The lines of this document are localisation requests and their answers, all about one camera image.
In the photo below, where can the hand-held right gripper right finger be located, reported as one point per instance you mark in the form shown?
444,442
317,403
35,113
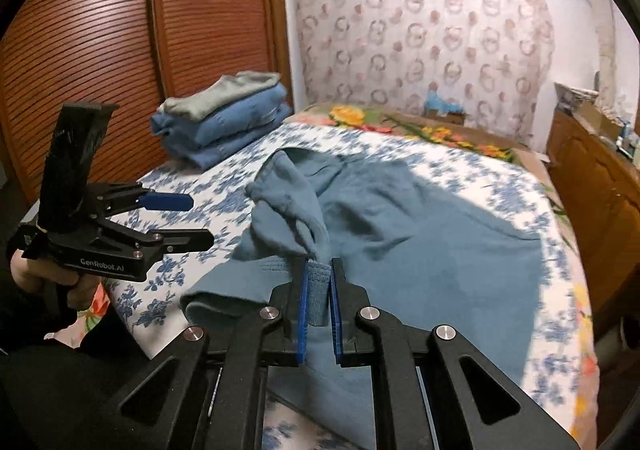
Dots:
336,320

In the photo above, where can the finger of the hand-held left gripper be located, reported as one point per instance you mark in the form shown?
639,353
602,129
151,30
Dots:
185,240
165,202

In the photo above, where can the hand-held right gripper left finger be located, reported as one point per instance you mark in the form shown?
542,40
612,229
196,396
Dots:
301,315

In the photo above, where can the person's left forearm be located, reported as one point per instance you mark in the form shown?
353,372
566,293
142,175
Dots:
25,315

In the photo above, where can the person's left hand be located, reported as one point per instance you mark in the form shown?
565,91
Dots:
82,295

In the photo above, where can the folded blue jeans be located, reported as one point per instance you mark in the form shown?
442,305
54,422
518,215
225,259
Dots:
235,144

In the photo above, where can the stack of folded clothes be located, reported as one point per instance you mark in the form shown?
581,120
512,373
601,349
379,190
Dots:
235,117

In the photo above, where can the folded grey garment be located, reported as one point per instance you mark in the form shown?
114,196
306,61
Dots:
215,97

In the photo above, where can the wooden louvred wardrobe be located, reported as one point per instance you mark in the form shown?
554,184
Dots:
100,29

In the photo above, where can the person's dark clothing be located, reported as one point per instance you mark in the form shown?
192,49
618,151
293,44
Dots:
60,390

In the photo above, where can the bed with floral sheet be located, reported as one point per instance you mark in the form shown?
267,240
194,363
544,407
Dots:
350,115

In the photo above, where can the blue floral white bedsheet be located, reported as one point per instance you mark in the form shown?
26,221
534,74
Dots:
500,190

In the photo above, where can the small cardboard box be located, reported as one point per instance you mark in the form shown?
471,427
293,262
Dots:
452,118

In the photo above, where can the small light blue item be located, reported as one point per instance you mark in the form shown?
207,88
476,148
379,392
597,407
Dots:
442,102

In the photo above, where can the wooden cabinet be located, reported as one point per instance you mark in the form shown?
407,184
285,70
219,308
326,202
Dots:
595,190

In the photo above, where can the patterned box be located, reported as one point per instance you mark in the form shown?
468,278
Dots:
575,97

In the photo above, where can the open cardboard box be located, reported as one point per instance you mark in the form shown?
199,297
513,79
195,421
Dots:
597,122

